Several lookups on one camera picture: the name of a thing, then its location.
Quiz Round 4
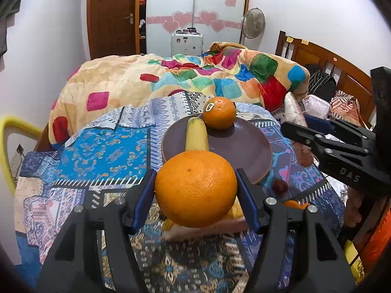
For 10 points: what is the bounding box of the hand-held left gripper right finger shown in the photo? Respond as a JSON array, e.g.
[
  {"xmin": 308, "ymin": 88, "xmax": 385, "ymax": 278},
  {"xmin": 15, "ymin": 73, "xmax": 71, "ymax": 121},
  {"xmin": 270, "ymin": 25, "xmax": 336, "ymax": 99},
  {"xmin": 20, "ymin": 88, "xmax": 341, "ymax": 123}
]
[{"xmin": 235, "ymin": 168, "xmax": 357, "ymax": 293}]

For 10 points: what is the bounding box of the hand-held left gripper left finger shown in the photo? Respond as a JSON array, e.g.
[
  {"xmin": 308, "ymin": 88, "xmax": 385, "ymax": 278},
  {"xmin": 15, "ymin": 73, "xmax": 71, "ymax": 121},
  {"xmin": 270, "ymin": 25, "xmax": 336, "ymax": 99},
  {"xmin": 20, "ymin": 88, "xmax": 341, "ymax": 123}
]
[{"xmin": 37, "ymin": 169, "xmax": 157, "ymax": 293}]

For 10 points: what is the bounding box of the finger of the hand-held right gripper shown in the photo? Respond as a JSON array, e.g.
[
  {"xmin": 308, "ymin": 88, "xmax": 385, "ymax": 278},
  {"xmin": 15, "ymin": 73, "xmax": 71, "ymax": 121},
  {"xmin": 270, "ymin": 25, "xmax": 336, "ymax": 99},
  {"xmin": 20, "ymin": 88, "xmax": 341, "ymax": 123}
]
[
  {"xmin": 281, "ymin": 121, "xmax": 371, "ymax": 160},
  {"xmin": 304, "ymin": 113, "xmax": 376, "ymax": 143}
]

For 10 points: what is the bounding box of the dark brown plate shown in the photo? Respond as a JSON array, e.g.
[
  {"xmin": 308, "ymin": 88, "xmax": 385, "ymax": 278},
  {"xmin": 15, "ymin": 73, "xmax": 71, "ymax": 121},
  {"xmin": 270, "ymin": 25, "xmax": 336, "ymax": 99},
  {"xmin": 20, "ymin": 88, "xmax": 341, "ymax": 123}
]
[{"xmin": 161, "ymin": 113, "xmax": 273, "ymax": 185}]

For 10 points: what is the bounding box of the large plain orange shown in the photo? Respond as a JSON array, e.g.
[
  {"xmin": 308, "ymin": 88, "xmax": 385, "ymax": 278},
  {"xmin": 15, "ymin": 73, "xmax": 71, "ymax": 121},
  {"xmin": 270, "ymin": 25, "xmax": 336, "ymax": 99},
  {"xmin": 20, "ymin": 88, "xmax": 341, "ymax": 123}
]
[{"xmin": 154, "ymin": 150, "xmax": 238, "ymax": 228}]

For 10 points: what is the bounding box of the reddish brown cloth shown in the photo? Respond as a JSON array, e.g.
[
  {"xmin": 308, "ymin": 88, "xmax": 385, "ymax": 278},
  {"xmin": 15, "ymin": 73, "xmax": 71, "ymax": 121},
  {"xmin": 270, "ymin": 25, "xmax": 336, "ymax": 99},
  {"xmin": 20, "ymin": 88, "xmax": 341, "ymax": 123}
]
[{"xmin": 294, "ymin": 140, "xmax": 319, "ymax": 168}]

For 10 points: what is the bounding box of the pale pink pillow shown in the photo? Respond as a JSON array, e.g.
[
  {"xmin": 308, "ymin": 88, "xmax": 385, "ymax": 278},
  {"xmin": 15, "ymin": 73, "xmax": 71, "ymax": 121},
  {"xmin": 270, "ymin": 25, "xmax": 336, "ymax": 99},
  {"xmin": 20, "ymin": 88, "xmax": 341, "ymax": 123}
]
[{"xmin": 283, "ymin": 92, "xmax": 307, "ymax": 127}]

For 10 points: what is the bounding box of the red patterned cloth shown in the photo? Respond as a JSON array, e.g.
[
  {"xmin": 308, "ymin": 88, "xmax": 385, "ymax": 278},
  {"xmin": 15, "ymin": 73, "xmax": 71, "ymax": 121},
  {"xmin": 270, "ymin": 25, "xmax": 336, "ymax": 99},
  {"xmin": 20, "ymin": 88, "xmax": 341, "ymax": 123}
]
[{"xmin": 329, "ymin": 90, "xmax": 370, "ymax": 126}]

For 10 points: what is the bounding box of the black striped cloth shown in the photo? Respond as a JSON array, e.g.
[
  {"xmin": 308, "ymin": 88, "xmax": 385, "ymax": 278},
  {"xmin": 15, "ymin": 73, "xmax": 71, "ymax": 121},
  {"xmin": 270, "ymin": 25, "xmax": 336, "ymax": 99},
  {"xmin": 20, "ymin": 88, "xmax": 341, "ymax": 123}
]
[{"xmin": 305, "ymin": 63, "xmax": 337, "ymax": 102}]

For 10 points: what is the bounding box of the small orange mandarin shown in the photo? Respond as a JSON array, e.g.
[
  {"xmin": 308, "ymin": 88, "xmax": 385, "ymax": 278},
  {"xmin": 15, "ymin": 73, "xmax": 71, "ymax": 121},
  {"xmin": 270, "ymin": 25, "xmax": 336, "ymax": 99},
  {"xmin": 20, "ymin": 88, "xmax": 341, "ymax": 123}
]
[{"xmin": 283, "ymin": 200, "xmax": 310, "ymax": 210}]

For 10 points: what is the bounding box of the wooden bed headboard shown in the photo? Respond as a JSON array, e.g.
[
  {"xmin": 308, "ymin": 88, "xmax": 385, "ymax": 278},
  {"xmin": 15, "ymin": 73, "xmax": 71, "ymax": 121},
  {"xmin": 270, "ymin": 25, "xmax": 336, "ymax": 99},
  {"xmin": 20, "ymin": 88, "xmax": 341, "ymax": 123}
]
[{"xmin": 274, "ymin": 31, "xmax": 377, "ymax": 129}]

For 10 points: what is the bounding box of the blue patterned bed sheet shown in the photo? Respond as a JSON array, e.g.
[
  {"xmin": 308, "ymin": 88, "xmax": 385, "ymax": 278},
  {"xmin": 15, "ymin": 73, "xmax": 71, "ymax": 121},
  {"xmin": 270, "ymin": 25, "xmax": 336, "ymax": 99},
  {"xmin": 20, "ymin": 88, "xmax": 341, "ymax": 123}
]
[{"xmin": 14, "ymin": 90, "xmax": 346, "ymax": 293}]

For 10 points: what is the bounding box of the yellow banana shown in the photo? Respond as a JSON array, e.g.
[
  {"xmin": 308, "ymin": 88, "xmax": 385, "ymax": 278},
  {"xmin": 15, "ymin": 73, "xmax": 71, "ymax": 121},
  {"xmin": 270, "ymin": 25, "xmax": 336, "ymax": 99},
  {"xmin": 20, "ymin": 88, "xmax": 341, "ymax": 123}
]
[{"xmin": 185, "ymin": 117, "xmax": 210, "ymax": 153}]

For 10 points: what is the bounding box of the orange cloth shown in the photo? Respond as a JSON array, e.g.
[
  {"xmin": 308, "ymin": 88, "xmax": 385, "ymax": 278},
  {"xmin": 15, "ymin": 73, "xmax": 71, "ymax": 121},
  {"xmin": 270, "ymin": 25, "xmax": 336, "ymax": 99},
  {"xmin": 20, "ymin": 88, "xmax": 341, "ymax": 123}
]
[{"xmin": 359, "ymin": 208, "xmax": 391, "ymax": 272}]

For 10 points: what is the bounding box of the orange with sticker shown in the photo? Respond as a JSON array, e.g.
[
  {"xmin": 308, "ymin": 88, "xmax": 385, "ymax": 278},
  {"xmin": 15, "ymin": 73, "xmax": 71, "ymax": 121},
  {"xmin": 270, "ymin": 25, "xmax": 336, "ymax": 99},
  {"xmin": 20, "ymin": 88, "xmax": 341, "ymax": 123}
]
[{"xmin": 202, "ymin": 96, "xmax": 238, "ymax": 130}]

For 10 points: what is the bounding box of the yellow printed bag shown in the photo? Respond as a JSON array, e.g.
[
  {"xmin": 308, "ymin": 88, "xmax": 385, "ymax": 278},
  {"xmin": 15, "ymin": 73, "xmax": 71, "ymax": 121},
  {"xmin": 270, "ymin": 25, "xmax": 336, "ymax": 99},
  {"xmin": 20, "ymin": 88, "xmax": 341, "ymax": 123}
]
[{"xmin": 344, "ymin": 240, "xmax": 368, "ymax": 285}]

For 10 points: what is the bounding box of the colourful patchwork blanket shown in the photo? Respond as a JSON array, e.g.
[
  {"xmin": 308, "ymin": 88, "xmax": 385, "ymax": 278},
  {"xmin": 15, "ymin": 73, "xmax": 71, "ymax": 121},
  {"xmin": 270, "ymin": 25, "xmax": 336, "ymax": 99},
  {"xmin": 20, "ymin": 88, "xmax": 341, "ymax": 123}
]
[{"xmin": 49, "ymin": 41, "xmax": 311, "ymax": 145}]

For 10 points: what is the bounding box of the standing fan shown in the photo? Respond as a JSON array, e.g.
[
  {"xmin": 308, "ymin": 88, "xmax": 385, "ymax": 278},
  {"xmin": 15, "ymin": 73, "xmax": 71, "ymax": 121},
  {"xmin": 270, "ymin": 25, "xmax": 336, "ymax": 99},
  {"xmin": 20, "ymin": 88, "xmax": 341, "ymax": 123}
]
[{"xmin": 239, "ymin": 7, "xmax": 266, "ymax": 47}]

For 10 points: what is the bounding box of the white box appliance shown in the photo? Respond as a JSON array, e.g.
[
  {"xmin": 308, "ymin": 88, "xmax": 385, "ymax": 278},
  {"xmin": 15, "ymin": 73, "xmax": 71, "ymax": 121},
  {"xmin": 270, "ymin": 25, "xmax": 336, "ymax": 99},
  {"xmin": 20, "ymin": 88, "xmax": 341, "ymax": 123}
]
[{"xmin": 170, "ymin": 32, "xmax": 204, "ymax": 57}]

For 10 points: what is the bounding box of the white wardrobe with pink hearts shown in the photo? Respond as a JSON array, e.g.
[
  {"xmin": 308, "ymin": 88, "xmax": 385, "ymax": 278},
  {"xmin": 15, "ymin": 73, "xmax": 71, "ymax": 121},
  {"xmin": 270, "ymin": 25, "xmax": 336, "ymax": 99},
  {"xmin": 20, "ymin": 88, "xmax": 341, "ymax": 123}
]
[{"xmin": 146, "ymin": 0, "xmax": 252, "ymax": 56}]

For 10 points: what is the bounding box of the brown wooden door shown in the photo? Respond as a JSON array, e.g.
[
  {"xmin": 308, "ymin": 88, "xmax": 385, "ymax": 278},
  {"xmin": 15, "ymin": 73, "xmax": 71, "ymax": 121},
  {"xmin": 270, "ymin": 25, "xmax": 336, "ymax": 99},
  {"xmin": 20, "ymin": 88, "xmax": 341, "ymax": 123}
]
[{"xmin": 86, "ymin": 0, "xmax": 141, "ymax": 60}]

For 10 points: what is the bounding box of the dark hanging clothing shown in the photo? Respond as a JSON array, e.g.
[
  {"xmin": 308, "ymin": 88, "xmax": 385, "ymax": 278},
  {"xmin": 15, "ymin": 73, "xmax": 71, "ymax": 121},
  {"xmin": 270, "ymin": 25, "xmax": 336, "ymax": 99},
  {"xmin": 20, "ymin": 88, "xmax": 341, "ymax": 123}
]
[{"xmin": 0, "ymin": 0, "xmax": 23, "ymax": 57}]

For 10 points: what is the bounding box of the wall power socket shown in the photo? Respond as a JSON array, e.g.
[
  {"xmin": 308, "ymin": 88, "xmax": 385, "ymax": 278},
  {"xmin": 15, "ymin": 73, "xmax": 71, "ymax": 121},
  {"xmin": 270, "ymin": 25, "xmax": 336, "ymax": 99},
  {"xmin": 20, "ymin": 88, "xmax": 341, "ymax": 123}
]
[{"xmin": 10, "ymin": 144, "xmax": 25, "ymax": 169}]

